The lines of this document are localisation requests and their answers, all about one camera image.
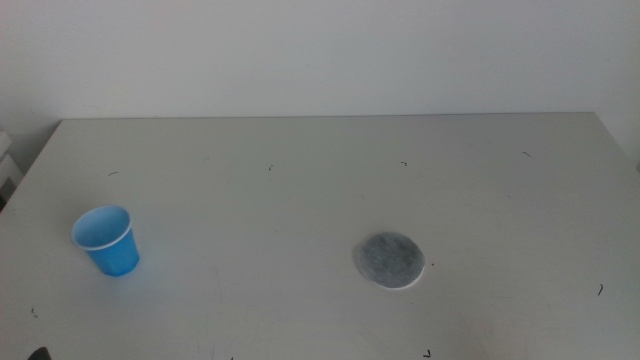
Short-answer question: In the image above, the blue paper cup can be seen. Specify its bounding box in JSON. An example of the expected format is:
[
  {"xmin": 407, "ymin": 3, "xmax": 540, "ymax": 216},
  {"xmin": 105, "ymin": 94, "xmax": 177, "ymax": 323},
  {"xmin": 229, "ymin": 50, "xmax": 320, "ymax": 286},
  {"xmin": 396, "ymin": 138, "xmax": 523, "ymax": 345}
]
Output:
[{"xmin": 70, "ymin": 204, "xmax": 141, "ymax": 278}]

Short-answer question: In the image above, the round grey cup mat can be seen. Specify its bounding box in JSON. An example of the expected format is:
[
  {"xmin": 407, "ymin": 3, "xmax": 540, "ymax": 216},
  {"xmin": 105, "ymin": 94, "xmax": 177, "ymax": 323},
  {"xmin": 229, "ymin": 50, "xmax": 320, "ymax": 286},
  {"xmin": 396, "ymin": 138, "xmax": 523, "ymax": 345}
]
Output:
[{"xmin": 353, "ymin": 231, "xmax": 427, "ymax": 291}]

